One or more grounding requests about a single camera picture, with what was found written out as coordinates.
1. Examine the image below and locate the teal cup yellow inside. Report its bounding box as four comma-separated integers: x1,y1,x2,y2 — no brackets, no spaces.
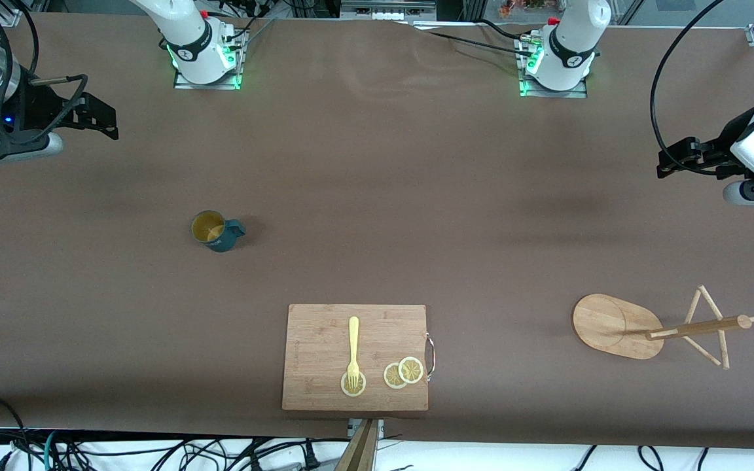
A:
191,210,247,253

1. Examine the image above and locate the wooden cup rack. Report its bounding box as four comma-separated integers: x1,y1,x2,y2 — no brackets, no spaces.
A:
571,285,754,370

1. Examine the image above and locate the grey power strip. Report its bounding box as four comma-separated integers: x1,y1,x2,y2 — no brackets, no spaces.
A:
341,0,437,20

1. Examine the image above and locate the bamboo cutting board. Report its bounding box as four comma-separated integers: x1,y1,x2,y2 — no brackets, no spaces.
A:
281,304,436,412

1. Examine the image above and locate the yellow plastic fork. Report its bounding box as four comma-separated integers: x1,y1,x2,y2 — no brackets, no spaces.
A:
346,317,361,391

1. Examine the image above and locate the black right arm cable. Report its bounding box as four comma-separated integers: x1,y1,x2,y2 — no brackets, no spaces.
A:
0,0,88,146

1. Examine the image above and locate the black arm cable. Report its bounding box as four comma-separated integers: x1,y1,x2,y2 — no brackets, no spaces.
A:
0,0,88,146
651,0,731,172

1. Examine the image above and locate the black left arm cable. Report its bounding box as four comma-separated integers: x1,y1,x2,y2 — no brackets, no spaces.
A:
651,0,731,172

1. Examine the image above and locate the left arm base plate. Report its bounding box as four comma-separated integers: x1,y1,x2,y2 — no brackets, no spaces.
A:
518,33,588,99

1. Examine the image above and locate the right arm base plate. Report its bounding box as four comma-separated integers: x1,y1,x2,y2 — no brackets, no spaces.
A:
173,29,242,90

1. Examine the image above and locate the black cable to base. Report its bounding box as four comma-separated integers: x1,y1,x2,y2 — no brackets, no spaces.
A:
410,18,538,60

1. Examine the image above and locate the black cable with plug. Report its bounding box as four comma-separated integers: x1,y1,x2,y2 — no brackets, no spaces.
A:
297,438,323,470

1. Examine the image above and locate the small metal bracket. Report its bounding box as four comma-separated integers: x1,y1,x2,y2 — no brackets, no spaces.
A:
347,419,385,440

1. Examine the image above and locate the wooden post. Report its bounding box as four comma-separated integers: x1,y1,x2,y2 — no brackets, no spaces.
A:
333,419,380,471

